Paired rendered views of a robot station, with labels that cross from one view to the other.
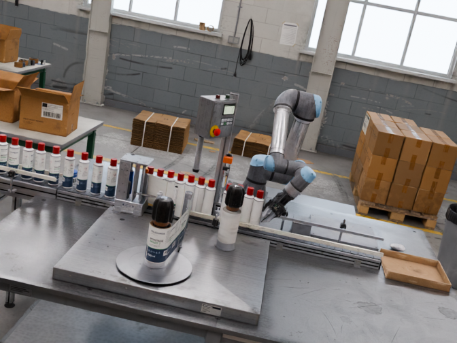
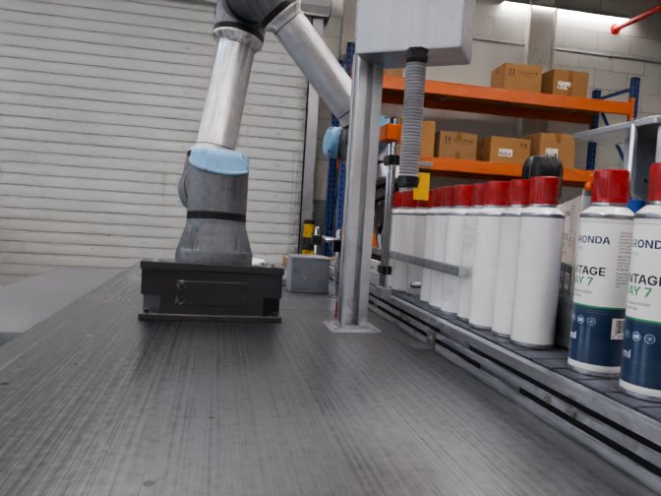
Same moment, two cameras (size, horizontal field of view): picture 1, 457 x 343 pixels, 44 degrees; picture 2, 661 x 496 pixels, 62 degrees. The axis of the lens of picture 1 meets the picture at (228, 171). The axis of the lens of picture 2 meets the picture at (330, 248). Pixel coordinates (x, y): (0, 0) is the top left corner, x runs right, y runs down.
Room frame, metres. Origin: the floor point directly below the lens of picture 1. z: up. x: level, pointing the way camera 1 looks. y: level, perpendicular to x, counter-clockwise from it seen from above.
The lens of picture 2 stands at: (3.09, 0.96, 1.02)
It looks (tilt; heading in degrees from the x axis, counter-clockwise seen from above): 3 degrees down; 254
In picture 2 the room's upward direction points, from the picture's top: 4 degrees clockwise
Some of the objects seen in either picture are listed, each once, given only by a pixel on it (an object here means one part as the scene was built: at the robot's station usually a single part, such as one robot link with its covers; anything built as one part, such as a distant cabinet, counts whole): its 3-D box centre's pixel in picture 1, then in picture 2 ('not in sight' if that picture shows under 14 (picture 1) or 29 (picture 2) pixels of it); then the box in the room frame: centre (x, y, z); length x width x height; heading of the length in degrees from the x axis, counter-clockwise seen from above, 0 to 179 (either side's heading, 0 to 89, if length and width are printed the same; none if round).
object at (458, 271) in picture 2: (277, 216); (365, 248); (2.66, -0.28, 0.96); 1.07 x 0.01 x 0.01; 86
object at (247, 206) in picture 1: (247, 207); (399, 240); (2.64, -0.12, 0.98); 0.05 x 0.05 x 0.20
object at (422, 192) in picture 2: not in sight; (421, 184); (2.66, 0.01, 1.09); 0.03 x 0.01 x 0.06; 176
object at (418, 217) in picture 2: (226, 203); (422, 243); (2.63, -0.02, 0.98); 0.05 x 0.05 x 0.20
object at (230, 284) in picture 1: (173, 257); not in sight; (2.21, 0.16, 0.86); 0.80 x 0.67 x 0.05; 86
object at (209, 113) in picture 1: (215, 116); (418, 1); (2.73, 0.11, 1.38); 0.17 x 0.10 x 0.19; 141
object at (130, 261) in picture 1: (154, 265); not in sight; (2.06, 0.22, 0.89); 0.31 x 0.31 x 0.01
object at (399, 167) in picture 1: (398, 165); not in sight; (6.18, -1.85, 0.45); 1.20 x 0.84 x 0.89; 176
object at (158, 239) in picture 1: (159, 231); not in sight; (2.06, 0.22, 1.04); 0.09 x 0.09 x 0.29
